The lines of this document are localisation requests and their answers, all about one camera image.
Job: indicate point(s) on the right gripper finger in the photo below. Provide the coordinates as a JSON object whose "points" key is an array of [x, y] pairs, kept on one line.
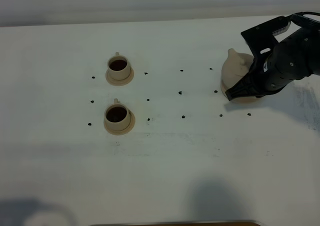
{"points": [[245, 87]]}

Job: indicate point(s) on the beige teapot saucer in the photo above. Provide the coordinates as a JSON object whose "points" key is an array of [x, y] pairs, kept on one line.
{"points": [[240, 100]]}

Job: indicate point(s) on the beige teacup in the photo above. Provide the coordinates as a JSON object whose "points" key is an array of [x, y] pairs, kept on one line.
{"points": [[118, 67], [117, 116]]}

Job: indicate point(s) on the far beige cup saucer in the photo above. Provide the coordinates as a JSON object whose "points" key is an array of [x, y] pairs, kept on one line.
{"points": [[120, 81]]}

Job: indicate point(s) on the far beige teacup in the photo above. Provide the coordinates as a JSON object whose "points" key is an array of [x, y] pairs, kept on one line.
{"points": [[118, 67]]}

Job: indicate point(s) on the near beige teacup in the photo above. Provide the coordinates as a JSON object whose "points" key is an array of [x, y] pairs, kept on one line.
{"points": [[117, 116]]}

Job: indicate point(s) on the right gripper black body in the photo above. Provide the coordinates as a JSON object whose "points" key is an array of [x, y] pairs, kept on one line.
{"points": [[282, 59]]}

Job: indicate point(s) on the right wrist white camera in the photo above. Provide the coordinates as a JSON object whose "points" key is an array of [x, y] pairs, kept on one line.
{"points": [[281, 25]]}

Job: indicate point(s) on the beige teapot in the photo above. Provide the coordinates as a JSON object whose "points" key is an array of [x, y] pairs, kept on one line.
{"points": [[235, 67]]}

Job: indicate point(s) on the beige cup saucer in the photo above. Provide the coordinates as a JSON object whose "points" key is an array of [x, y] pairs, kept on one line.
{"points": [[120, 81], [124, 131]]}

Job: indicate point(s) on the near beige cup saucer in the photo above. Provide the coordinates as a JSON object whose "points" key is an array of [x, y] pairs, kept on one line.
{"points": [[124, 131]]}

